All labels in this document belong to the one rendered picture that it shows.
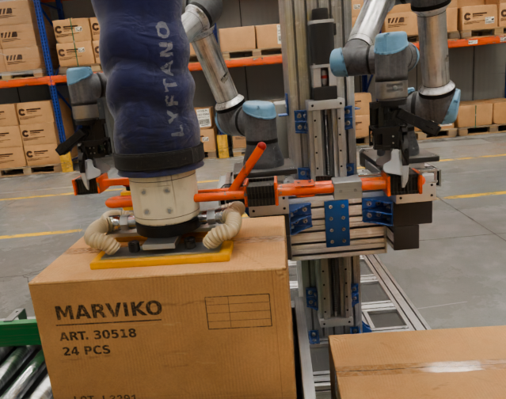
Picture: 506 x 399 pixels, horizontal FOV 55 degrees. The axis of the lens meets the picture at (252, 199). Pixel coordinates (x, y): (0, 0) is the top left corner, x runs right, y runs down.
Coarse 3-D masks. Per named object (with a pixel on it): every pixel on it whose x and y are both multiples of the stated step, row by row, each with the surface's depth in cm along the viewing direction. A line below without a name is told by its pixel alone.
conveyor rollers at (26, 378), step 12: (0, 348) 165; (12, 348) 171; (24, 348) 163; (0, 360) 163; (12, 360) 156; (24, 360) 161; (36, 360) 155; (0, 372) 150; (12, 372) 153; (24, 372) 148; (36, 372) 151; (0, 384) 147; (12, 384) 143; (24, 384) 144; (48, 384) 142; (12, 396) 138; (36, 396) 136; (48, 396) 139; (300, 396) 129
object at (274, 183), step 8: (248, 184) 126; (256, 184) 124; (264, 184) 123; (272, 184) 119; (248, 192) 120; (256, 192) 119; (264, 192) 119; (272, 192) 120; (248, 200) 120; (256, 200) 120; (264, 200) 120; (272, 200) 120
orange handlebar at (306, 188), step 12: (108, 180) 152; (120, 180) 152; (300, 180) 125; (312, 180) 124; (324, 180) 125; (372, 180) 123; (384, 180) 119; (216, 192) 123; (228, 192) 122; (240, 192) 122; (288, 192) 121; (300, 192) 121; (312, 192) 121; (324, 192) 121; (108, 204) 124; (120, 204) 124; (132, 204) 124
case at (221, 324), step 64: (64, 256) 128; (256, 256) 116; (64, 320) 114; (128, 320) 113; (192, 320) 113; (256, 320) 112; (64, 384) 119; (128, 384) 118; (192, 384) 117; (256, 384) 116
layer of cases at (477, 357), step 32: (352, 352) 144; (384, 352) 143; (416, 352) 141; (448, 352) 140; (480, 352) 139; (352, 384) 130; (384, 384) 129; (416, 384) 128; (448, 384) 127; (480, 384) 126
